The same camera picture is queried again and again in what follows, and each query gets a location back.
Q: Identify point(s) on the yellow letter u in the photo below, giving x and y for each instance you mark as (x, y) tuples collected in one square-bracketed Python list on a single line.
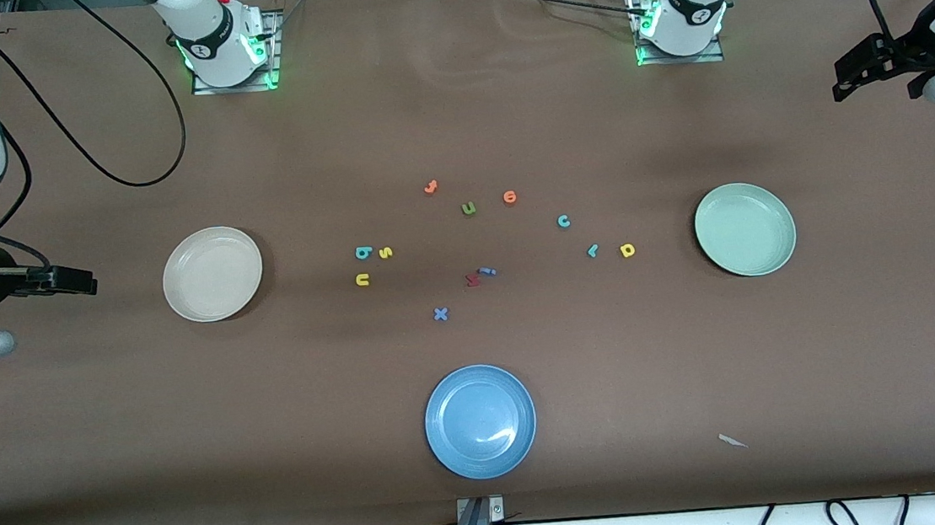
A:
[(357, 280)]

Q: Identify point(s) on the teal letter b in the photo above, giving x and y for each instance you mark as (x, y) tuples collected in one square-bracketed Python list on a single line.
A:
[(363, 253)]

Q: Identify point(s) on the yellow letter d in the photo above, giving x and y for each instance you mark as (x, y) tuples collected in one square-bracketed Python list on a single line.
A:
[(627, 250)]

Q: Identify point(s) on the teal letter l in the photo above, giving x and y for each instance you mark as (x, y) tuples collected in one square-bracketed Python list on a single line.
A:
[(593, 251)]

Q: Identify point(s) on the beige brown plate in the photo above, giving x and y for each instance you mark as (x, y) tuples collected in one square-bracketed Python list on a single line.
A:
[(213, 274)]

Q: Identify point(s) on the light green plate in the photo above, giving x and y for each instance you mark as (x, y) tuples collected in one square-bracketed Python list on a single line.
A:
[(745, 229)]

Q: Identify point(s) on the brown table cover sheet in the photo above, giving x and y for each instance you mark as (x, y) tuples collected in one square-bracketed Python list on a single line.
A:
[(696, 361)]

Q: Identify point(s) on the blue letter x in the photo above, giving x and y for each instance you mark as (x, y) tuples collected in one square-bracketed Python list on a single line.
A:
[(441, 315)]

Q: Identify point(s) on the orange letter f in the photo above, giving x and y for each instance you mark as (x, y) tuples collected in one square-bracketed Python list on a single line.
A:
[(430, 187)]

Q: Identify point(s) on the orange letter o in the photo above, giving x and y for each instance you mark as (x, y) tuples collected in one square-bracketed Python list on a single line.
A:
[(506, 198)]

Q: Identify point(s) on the white paper scrap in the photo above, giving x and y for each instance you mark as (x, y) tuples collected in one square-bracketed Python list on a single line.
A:
[(733, 441)]

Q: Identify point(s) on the green letter u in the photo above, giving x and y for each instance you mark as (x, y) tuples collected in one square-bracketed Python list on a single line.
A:
[(465, 209)]

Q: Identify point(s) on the red letter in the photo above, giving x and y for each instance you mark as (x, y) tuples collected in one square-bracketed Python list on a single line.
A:
[(472, 280)]

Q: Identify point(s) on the blue letter i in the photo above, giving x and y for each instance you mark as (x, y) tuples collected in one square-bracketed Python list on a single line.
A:
[(487, 272)]

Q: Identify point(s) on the blue plate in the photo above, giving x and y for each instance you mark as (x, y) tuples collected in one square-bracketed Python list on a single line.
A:
[(481, 421)]

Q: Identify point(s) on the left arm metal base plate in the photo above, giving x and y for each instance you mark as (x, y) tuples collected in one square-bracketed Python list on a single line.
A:
[(712, 57)]

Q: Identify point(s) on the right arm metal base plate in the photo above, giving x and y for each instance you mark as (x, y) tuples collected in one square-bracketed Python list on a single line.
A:
[(203, 89)]

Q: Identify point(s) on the silver camera mount bracket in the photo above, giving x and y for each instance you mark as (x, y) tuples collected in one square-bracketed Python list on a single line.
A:
[(496, 509)]

